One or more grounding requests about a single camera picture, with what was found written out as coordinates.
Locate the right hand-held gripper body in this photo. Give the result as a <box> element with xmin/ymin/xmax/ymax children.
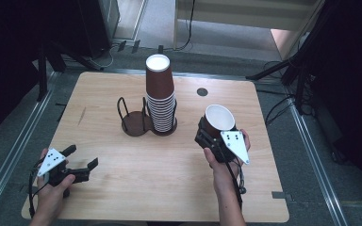
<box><xmin>194</xmin><ymin>129</ymin><xmax>251</xmax><ymax>166</ymax></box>

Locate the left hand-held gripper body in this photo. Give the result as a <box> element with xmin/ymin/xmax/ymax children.
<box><xmin>37</xmin><ymin>148</ymin><xmax>91</xmax><ymax>186</ymax></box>

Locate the single brown paper cup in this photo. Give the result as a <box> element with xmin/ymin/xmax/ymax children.
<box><xmin>201</xmin><ymin>104</ymin><xmax>237</xmax><ymax>139</ymax></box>

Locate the dark double cup holder rack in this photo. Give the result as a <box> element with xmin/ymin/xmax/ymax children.
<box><xmin>116</xmin><ymin>96</ymin><xmax>178</xmax><ymax>137</ymax></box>

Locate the stack of brown paper cups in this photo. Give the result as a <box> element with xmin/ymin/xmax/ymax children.
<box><xmin>145</xmin><ymin>54</ymin><xmax>177</xmax><ymax>134</ymax></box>

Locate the person's right hand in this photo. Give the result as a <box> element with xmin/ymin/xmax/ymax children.
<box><xmin>203</xmin><ymin>128</ymin><xmax>252</xmax><ymax>189</ymax></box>

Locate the person's left hand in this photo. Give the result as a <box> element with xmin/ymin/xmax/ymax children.
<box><xmin>36</xmin><ymin>149</ymin><xmax>76</xmax><ymax>211</ymax></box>

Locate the black metal stand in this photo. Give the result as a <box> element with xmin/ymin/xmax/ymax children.
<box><xmin>37</xmin><ymin>40</ymin><xmax>106</xmax><ymax>102</ymax></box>
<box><xmin>244</xmin><ymin>0</ymin><xmax>331</xmax><ymax>115</ymax></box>

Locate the black curtain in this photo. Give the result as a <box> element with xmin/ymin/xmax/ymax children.
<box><xmin>307</xmin><ymin>0</ymin><xmax>362</xmax><ymax>192</ymax></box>
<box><xmin>0</xmin><ymin>0</ymin><xmax>86</xmax><ymax>144</ymax></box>

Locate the dark cabinet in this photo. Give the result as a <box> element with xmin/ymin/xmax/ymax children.
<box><xmin>77</xmin><ymin>0</ymin><xmax>121</xmax><ymax>58</ymax></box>

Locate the metal floor rail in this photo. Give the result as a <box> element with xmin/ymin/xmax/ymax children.
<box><xmin>287</xmin><ymin>103</ymin><xmax>351</xmax><ymax>226</ymax></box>
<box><xmin>0</xmin><ymin>70</ymin><xmax>61</xmax><ymax>215</ymax></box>

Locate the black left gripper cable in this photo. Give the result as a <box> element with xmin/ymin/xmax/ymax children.
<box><xmin>27</xmin><ymin>159</ymin><xmax>45</xmax><ymax>219</ymax></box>

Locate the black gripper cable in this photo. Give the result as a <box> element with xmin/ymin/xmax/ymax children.
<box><xmin>224</xmin><ymin>159</ymin><xmax>248</xmax><ymax>211</ymax></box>
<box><xmin>27</xmin><ymin>159</ymin><xmax>45</xmax><ymax>219</ymax></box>

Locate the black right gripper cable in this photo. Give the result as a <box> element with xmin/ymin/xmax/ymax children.
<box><xmin>224</xmin><ymin>159</ymin><xmax>248</xmax><ymax>211</ymax></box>

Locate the black floor cable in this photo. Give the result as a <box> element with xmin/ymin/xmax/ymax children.
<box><xmin>263</xmin><ymin>60</ymin><xmax>297</xmax><ymax>126</ymax></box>

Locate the grey metal bracket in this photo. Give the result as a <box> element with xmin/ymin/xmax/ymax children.
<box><xmin>271</xmin><ymin>190</ymin><xmax>295</xmax><ymax>202</ymax></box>

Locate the white floor cable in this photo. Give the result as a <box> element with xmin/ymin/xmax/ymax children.
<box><xmin>87</xmin><ymin>46</ymin><xmax>115</xmax><ymax>69</ymax></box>

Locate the black hanging cable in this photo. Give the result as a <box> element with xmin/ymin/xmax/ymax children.
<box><xmin>164</xmin><ymin>0</ymin><xmax>196</xmax><ymax>52</ymax></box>

